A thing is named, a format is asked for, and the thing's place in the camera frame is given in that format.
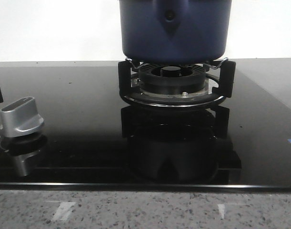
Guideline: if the black glass stove top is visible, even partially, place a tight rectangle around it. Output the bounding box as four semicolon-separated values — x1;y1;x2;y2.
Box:
0;64;291;192

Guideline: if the right black pot support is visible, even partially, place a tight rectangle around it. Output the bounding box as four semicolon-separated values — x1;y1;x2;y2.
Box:
118;58;236;110

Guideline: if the blue cooking pot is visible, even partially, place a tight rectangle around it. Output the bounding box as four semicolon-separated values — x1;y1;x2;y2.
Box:
119;0;232;64

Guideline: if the silver right stove knob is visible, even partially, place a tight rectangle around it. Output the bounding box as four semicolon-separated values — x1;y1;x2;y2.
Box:
0;97;44;138

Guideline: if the right gas burner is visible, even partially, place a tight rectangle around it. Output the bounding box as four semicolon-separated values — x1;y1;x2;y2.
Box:
138;64;206;94

